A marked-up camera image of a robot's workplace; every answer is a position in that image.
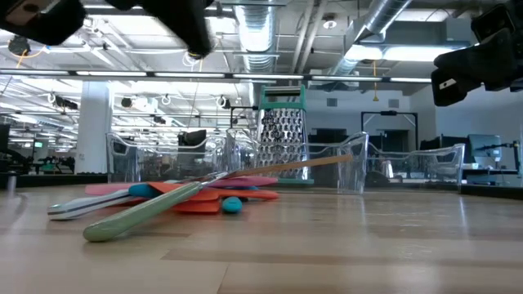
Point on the slanted silver ventilation duct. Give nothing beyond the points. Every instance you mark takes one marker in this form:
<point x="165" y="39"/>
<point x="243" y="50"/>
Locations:
<point x="384" y="16"/>

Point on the teal metal box grater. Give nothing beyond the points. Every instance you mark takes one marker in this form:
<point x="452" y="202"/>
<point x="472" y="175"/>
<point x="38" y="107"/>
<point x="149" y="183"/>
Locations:
<point x="282" y="134"/>

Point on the black rack frame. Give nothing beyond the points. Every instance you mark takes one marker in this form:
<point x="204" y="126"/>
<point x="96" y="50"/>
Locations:
<point x="388" y="113"/>

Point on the monitor on arm mount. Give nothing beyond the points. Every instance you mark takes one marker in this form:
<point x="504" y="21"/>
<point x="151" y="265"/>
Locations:
<point x="484" y="147"/>

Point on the blue silicone spoon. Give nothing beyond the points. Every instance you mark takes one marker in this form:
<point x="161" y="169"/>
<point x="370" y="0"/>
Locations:
<point x="143" y="190"/>

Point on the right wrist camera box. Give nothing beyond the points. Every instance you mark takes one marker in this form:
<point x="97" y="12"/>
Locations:
<point x="490" y="22"/>

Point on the clear plastic bin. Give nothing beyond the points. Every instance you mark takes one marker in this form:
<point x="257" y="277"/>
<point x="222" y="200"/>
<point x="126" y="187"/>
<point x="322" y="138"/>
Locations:
<point x="449" y="167"/>
<point x="351" y="171"/>
<point x="122" y="163"/>

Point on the straight silver ventilation duct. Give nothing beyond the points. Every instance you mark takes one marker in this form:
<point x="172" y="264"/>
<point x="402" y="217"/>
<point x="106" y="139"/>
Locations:
<point x="256" y="32"/>

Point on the LED light bar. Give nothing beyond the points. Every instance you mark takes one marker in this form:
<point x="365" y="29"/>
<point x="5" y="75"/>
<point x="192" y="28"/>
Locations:
<point x="122" y="74"/>

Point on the black office chair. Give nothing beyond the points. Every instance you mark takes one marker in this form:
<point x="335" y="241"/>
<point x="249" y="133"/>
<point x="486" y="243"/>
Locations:
<point x="192" y="138"/>

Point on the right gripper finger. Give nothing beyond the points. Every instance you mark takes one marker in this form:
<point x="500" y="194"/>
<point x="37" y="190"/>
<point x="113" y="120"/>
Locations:
<point x="449" y="87"/>
<point x="486" y="57"/>

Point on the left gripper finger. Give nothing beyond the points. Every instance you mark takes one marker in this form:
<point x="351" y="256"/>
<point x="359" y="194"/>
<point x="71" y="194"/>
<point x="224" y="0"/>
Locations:
<point x="184" y="20"/>

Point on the white building pillar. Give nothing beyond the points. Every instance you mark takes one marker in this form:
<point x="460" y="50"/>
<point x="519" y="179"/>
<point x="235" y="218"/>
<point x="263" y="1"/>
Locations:
<point x="94" y="134"/>

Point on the black round ceiling device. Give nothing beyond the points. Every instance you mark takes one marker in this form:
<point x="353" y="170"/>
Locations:
<point x="18" y="45"/>

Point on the orange silicone spatula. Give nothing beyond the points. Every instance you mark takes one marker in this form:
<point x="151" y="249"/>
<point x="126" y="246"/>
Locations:
<point x="245" y="193"/>
<point x="196" y="207"/>

